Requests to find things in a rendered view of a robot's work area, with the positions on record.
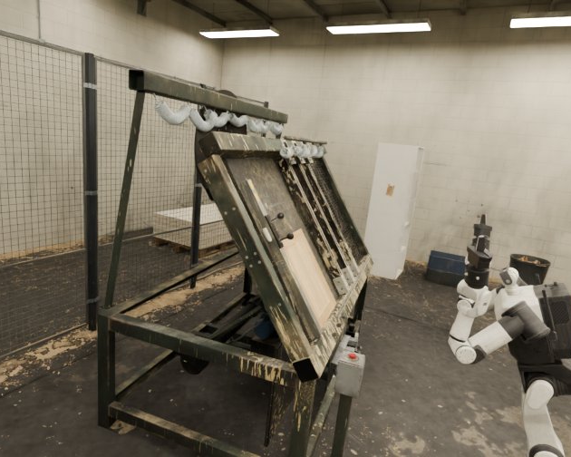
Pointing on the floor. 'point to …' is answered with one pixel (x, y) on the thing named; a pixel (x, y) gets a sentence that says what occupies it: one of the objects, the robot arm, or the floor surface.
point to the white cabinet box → (392, 207)
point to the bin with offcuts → (525, 265)
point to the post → (342, 425)
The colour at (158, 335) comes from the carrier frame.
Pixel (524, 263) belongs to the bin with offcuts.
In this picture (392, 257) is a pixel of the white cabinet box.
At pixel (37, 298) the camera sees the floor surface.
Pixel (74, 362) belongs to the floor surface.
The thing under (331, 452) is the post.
